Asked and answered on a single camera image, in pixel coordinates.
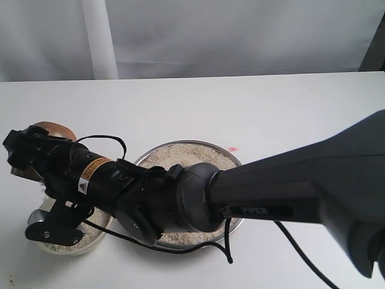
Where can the rice pile in tray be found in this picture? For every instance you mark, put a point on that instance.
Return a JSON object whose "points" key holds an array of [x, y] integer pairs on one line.
{"points": [[188, 154]]}

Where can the white backdrop curtain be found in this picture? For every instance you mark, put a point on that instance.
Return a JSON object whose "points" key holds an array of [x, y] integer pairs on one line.
{"points": [[82, 40]]}

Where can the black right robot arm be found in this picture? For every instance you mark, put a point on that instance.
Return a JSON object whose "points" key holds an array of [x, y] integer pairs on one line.
{"points": [[338, 182]]}

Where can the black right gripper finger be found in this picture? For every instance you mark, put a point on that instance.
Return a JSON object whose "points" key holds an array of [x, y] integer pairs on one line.
{"points": [[26, 149], [61, 225]]}

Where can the white ceramic bowl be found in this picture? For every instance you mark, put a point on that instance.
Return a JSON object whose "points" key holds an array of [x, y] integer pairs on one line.
{"points": [[90, 240]]}

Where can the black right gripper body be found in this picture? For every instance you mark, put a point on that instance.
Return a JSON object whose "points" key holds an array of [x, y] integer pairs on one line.
{"points": [[70, 171]]}

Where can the brown wooden cup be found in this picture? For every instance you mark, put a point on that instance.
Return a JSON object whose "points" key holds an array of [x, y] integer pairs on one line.
{"points": [[53, 129]]}

